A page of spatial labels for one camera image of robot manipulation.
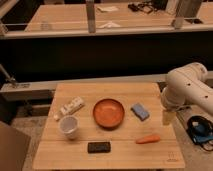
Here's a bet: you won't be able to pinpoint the orange carrot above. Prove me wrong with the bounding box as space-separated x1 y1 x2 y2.
135 134 161 144

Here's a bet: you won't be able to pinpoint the grey right metal post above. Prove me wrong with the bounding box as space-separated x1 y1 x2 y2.
171 0 203 30

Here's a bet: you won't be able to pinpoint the white ceramic cup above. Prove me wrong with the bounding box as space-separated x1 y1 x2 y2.
59 116 78 140

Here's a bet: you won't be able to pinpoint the white paper sheet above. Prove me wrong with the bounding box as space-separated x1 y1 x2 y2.
97 6 119 12

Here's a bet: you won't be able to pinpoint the black phone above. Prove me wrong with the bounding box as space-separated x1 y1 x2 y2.
87 142 111 153

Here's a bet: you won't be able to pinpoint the white tube package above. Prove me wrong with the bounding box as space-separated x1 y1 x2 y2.
53 97 85 121

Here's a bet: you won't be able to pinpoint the orange ceramic bowl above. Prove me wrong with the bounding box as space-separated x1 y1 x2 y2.
93 99 125 129

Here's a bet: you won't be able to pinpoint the blue sponge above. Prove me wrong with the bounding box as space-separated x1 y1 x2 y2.
131 103 149 121

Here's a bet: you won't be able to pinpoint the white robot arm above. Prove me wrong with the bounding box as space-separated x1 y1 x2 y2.
160 62 213 125

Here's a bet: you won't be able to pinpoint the black cables on desk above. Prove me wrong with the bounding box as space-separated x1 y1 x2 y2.
127 1 160 14

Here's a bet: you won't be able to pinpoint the grey metal post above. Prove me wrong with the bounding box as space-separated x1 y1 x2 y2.
86 0 96 33
171 0 203 30

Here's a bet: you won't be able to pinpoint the white crumpled tissue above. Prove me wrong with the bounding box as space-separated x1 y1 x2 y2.
99 21 121 28

